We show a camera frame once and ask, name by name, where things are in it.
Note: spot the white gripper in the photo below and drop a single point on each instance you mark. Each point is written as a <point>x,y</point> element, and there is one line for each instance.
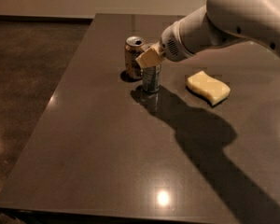
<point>169,45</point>

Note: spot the silver redbull can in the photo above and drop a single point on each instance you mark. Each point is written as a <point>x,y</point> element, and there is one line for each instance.
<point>150,77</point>

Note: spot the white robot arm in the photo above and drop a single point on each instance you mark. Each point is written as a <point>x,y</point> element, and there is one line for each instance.
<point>218,24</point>

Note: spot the orange soda can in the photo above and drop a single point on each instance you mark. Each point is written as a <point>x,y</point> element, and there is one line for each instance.
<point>133,48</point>

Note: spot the yellow sponge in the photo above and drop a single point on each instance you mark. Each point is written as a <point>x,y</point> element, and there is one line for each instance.
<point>213,90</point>

